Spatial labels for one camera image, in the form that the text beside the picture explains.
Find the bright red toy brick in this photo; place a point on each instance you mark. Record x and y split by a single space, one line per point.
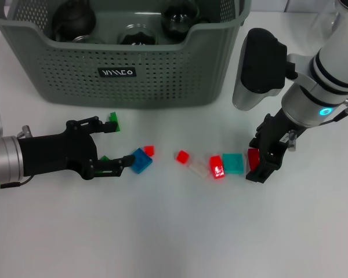
217 169

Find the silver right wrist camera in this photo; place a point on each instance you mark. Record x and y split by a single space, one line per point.
261 63

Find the grey-green perforated storage bin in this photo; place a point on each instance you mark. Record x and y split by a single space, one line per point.
162 81

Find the black round teapot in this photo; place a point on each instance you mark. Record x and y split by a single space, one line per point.
75 20

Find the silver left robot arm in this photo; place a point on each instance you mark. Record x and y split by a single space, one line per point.
5 159

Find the green toy brick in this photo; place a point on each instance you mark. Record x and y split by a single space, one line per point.
104 158
117 127

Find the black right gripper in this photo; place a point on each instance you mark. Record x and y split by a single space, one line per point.
278 136

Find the small red toy brick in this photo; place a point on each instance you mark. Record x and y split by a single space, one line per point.
182 157
149 150

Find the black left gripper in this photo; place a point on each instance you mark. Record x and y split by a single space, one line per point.
55 153

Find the blue square toy plate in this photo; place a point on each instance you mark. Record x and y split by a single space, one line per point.
142 163

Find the white toy brick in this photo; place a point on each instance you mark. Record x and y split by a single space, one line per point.
198 169

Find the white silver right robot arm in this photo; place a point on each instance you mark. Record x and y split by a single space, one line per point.
322 81

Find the teal square toy plate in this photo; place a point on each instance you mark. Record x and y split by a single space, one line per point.
233 163

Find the dark red long brick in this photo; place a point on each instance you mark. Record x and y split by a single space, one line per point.
253 159

